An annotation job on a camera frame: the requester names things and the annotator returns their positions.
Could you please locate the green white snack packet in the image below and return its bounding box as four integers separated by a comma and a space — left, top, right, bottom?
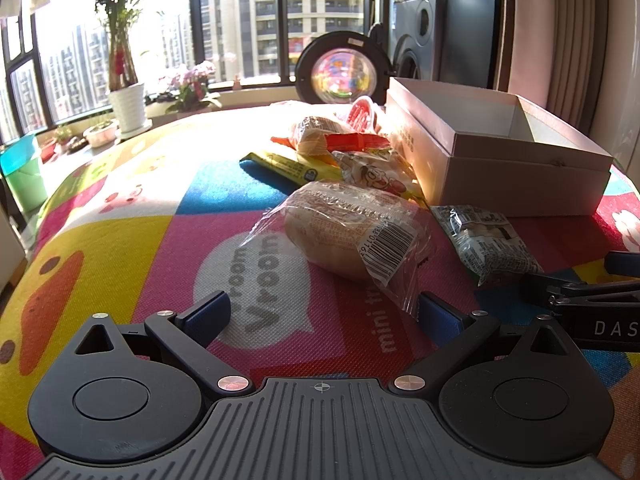
431, 205, 542, 285

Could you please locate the cardboard box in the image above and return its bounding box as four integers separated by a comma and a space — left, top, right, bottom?
385, 78, 613, 217

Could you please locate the bread bun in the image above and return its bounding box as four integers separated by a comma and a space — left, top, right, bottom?
288, 116, 355, 156
245, 181, 432, 318

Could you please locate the red cartoon snack bag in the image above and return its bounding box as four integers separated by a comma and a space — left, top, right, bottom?
332, 148, 426, 207

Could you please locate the yellow snack bar packet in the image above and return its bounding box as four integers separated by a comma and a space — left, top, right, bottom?
241, 151, 343, 186

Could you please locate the red white round snack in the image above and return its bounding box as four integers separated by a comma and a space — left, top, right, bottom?
346, 96, 380, 133

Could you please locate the orange snack packet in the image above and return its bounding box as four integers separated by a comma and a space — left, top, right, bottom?
270, 133, 390, 153

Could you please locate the colourful cartoon blanket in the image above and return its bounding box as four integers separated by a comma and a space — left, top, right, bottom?
1, 103, 639, 479

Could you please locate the red small planter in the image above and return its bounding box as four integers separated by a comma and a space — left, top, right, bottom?
40, 139, 58, 164

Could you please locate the green teal bucket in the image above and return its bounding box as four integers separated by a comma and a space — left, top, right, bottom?
1, 133, 48, 212

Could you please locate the small white planter bowl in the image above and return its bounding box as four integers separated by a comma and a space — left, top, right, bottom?
84, 118, 118, 148

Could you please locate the striped curtain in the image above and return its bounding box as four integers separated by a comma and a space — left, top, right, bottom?
501, 0, 639, 156

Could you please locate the pink flower pot plant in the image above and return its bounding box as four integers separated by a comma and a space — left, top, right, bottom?
166, 61, 222, 113

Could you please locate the dark washing machine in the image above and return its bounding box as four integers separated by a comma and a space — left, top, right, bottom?
369, 0, 496, 88

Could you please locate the tall plant in white pot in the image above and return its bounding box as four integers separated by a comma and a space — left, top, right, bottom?
93, 0, 148, 140

